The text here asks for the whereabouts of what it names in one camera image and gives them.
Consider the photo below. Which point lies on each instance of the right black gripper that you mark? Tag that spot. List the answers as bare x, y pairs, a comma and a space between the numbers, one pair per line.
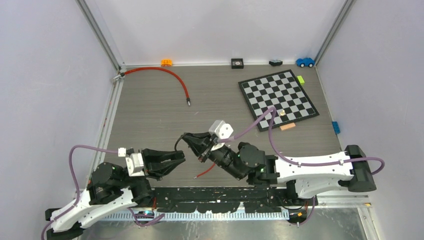
201, 139

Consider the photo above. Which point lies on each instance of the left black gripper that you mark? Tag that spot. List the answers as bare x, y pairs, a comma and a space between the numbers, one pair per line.
156, 162

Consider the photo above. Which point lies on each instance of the black cable padlock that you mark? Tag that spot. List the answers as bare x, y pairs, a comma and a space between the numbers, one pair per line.
177, 141

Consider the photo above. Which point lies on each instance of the red cable padlock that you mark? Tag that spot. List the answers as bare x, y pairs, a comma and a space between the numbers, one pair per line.
205, 172

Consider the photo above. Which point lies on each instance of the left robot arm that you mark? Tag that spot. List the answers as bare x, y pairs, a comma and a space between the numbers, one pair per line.
112, 188

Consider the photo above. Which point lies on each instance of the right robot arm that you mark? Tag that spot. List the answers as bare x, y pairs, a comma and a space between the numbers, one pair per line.
304, 177

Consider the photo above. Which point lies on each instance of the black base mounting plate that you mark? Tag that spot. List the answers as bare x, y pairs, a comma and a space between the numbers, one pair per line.
221, 199

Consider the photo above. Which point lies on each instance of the tan wooden block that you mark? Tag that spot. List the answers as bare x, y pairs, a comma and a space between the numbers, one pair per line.
287, 126

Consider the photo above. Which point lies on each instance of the orange toy block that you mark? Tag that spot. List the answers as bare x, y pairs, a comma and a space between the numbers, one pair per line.
166, 63

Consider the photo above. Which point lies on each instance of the small black box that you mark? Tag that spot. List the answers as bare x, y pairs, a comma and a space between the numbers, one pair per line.
237, 63

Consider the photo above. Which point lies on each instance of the black white chessboard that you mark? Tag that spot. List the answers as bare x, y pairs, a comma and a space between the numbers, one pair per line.
281, 90

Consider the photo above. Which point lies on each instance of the small black toy car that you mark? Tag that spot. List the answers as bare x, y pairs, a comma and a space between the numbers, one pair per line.
275, 62

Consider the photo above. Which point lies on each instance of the lime green block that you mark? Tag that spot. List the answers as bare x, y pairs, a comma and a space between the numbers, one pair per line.
301, 80

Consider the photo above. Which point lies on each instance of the blue toy car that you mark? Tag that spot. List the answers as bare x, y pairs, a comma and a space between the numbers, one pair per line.
305, 62

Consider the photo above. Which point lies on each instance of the blue toy brick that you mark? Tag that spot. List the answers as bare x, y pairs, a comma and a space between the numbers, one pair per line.
336, 127

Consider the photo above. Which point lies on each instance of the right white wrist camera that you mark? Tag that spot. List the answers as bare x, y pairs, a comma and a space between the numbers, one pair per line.
221, 132

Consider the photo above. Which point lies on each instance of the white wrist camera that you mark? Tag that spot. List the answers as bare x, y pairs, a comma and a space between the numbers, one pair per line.
221, 132
134, 161

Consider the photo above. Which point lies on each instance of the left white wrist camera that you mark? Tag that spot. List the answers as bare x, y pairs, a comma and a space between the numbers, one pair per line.
134, 161

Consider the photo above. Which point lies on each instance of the aluminium front rail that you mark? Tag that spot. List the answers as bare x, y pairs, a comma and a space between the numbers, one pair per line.
298, 215

